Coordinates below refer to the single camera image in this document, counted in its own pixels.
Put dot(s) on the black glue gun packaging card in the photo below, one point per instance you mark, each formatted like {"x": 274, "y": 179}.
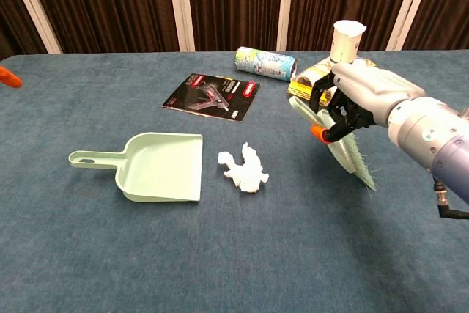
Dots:
{"x": 212, "y": 96}

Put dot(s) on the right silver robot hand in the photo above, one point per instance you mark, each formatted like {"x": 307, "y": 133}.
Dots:
{"x": 370, "y": 89}

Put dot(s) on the light green plastic dustpan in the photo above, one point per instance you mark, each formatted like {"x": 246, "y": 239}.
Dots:
{"x": 161, "y": 166}

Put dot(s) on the light green hand broom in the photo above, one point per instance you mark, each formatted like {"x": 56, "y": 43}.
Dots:
{"x": 348, "y": 155}

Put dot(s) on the blue felt table mat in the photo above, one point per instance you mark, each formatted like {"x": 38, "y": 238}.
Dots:
{"x": 110, "y": 254}

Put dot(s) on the blue green drink can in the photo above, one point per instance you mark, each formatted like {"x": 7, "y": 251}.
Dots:
{"x": 264, "y": 62}

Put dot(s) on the right silver purple robot arm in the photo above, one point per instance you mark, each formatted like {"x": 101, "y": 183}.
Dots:
{"x": 432, "y": 133}

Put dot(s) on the white screen frame post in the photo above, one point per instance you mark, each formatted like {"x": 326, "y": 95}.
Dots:
{"x": 406, "y": 5}
{"x": 33, "y": 5}
{"x": 180, "y": 9}
{"x": 285, "y": 9}

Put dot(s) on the yellow snack package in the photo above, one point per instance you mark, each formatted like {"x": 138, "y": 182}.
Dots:
{"x": 304, "y": 84}

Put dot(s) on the white paper cup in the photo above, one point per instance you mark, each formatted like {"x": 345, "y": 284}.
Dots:
{"x": 346, "y": 45}

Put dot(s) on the white paper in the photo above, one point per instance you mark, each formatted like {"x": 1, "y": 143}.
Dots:
{"x": 245, "y": 173}

